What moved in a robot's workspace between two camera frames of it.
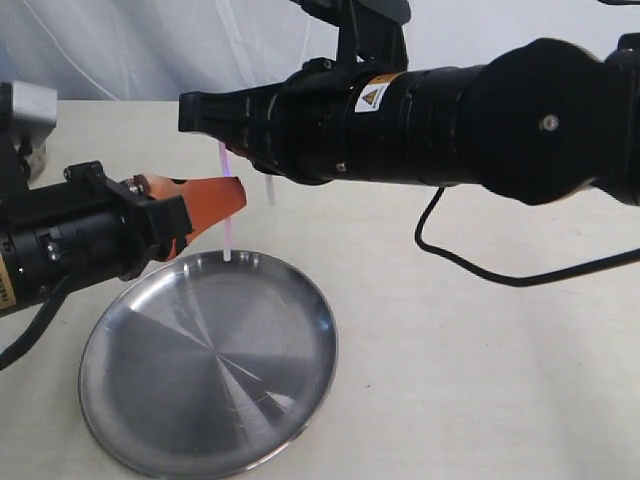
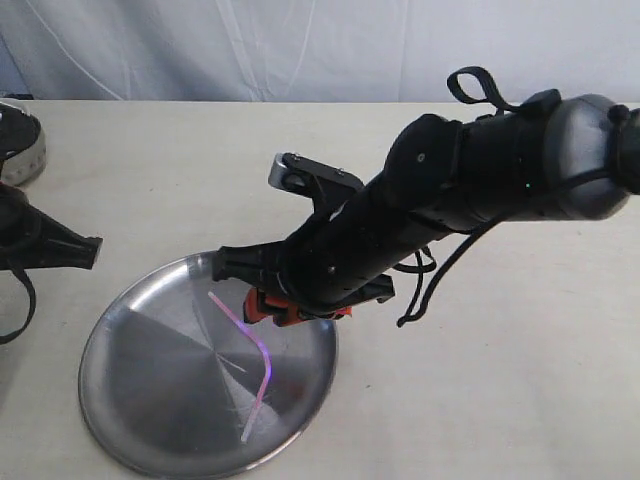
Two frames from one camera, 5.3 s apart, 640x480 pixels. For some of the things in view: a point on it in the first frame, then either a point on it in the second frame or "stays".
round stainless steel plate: (205, 368) stays
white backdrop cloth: (156, 50) stays
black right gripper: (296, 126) -> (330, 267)
